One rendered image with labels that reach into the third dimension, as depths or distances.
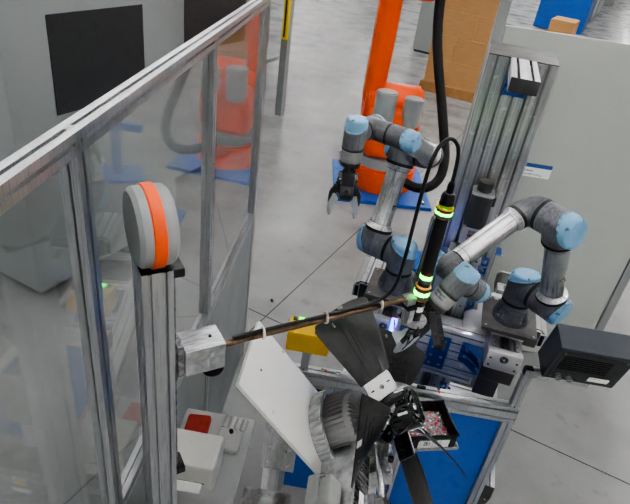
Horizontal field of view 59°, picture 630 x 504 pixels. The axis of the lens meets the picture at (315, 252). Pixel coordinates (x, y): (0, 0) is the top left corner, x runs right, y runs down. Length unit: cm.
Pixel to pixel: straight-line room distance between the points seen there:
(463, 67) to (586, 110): 627
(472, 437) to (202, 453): 116
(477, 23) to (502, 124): 719
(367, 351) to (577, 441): 221
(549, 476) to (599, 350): 137
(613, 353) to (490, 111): 97
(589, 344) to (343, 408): 93
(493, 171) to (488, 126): 18
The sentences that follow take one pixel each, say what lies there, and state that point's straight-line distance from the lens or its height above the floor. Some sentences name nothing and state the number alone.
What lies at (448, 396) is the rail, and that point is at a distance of 231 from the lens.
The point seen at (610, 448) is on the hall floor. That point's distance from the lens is 377.
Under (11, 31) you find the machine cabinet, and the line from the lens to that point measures 342.
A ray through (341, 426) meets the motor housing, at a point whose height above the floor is 116.
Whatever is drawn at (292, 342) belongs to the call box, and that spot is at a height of 102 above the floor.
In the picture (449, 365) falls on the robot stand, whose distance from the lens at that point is 260.
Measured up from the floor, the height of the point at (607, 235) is 96.
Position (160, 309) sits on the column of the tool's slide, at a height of 171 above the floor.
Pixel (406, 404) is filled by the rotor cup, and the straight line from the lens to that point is 165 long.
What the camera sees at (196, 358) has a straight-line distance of 126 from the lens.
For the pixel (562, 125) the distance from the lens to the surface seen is 336.
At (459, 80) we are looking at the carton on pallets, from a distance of 958.
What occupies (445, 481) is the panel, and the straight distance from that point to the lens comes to 271.
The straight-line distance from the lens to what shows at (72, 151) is 101.
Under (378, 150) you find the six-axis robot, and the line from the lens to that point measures 546.
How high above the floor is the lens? 242
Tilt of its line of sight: 32 degrees down
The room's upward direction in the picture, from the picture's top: 8 degrees clockwise
